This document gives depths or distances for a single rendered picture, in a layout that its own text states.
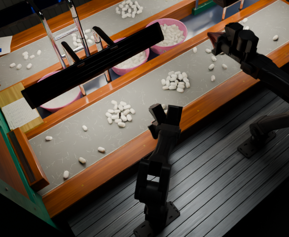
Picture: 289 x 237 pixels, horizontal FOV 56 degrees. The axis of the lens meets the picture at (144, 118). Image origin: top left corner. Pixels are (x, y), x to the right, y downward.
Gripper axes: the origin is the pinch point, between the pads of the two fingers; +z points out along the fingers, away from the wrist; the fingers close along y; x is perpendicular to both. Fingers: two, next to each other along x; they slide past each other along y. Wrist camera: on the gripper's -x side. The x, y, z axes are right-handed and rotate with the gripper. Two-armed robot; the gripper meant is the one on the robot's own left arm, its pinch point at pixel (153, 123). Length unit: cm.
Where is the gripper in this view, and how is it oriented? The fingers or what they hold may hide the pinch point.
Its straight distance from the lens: 120.7
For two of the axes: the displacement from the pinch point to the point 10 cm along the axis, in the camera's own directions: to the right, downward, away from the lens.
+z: -3.7, -1.3, 9.2
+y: -8.3, 4.9, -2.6
